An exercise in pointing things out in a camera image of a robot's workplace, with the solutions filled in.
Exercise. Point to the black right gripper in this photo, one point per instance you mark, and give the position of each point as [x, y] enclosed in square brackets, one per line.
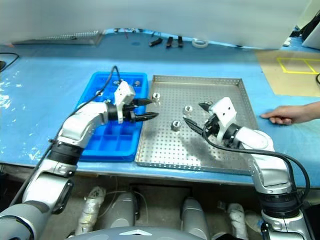
[211, 125]

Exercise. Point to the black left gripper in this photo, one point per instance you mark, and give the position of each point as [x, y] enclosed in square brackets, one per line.
[128, 115]

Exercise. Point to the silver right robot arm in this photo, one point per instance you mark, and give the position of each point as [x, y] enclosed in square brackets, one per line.
[255, 140]

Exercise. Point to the bare person forearm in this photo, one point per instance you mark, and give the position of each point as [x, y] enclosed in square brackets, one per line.
[312, 112]

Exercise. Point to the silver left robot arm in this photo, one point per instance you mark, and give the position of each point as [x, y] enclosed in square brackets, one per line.
[82, 120]

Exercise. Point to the blue compartment tray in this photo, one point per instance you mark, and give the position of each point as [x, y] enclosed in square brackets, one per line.
[120, 147]

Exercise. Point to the bare person hand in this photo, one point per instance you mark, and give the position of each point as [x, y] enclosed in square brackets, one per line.
[287, 115]

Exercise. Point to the perforated metal tray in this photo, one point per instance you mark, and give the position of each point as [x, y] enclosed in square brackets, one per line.
[160, 150]

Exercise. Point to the short black clip part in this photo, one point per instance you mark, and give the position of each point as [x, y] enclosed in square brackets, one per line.
[155, 42]

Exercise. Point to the long black clip part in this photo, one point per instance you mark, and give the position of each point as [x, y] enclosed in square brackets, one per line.
[170, 42]
[180, 41]

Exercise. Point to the white tape roll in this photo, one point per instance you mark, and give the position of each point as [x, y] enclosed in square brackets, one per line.
[195, 44]

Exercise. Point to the brown cardboard mat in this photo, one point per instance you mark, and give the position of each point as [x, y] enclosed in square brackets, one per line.
[287, 85]

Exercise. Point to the flat perforated metal sheet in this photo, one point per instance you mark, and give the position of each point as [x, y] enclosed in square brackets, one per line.
[82, 36]

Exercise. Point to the grey rounded robot leg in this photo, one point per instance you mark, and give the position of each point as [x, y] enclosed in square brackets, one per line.
[125, 210]
[192, 217]

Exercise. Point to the white wrapped robot foot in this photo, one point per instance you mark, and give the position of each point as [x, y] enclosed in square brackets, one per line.
[90, 210]
[237, 220]

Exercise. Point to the grey robot torso shell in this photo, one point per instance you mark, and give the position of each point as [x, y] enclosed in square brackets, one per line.
[135, 233]

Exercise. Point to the white board panel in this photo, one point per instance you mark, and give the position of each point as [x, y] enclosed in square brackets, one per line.
[313, 37]

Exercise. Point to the black bag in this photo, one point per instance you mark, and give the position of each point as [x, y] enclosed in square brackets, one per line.
[308, 27]

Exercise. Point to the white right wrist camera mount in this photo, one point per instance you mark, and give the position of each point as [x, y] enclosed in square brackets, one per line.
[226, 107]

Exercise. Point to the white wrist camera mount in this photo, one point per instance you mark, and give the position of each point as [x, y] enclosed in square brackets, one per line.
[123, 90]
[226, 107]

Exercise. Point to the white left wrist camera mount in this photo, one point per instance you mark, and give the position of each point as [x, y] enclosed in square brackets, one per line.
[123, 90]

